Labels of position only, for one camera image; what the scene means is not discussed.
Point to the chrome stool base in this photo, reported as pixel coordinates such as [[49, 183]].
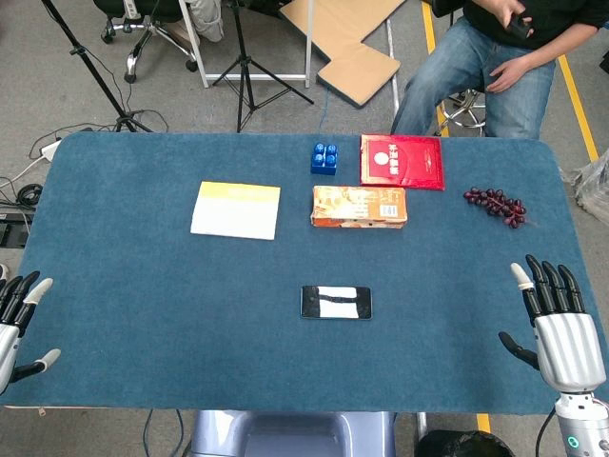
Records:
[[464, 112]]

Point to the white power strip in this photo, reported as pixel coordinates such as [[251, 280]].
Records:
[[50, 150]]

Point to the white desk frame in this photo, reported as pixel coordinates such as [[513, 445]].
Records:
[[202, 62]]

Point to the orange cardboard box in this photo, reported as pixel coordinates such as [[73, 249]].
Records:
[[357, 207]]

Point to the lilac robot base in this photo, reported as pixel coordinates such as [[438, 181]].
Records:
[[290, 435]]

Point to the person in grey trousers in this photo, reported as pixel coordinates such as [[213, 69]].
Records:
[[207, 19]]

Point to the smartphone with teal back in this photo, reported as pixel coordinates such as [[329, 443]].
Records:
[[336, 303]]

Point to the black phone in person's hand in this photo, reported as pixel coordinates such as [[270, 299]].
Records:
[[518, 26]]

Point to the red flat box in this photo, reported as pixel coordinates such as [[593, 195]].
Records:
[[404, 162]]

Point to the yellow white booklet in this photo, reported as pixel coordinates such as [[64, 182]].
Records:
[[235, 212]]

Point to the black office chair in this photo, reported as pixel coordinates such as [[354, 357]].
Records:
[[159, 31]]

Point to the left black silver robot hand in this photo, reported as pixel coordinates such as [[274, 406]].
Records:
[[9, 333]]

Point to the black light stand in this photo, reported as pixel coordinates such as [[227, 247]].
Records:
[[95, 76]]

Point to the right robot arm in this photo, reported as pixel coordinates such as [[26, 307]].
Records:
[[583, 423]]

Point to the black foot pedal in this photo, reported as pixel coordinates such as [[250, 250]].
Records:
[[14, 228]]

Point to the dark red grape bunch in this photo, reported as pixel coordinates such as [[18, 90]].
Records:
[[497, 204]]

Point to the black bag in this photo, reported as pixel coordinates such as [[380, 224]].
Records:
[[464, 445]]

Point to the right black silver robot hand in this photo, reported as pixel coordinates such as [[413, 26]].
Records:
[[568, 347]]

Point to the flat brown cardboard piece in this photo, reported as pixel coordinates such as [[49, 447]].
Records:
[[352, 43]]

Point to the black tripod stand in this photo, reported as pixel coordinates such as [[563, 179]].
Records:
[[245, 71]]

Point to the person in blue jeans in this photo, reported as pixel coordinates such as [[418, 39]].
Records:
[[457, 66]]

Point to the blue toy building brick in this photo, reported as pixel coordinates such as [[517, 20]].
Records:
[[324, 159]]

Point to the clear plastic bag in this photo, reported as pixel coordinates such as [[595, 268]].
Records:
[[595, 185]]

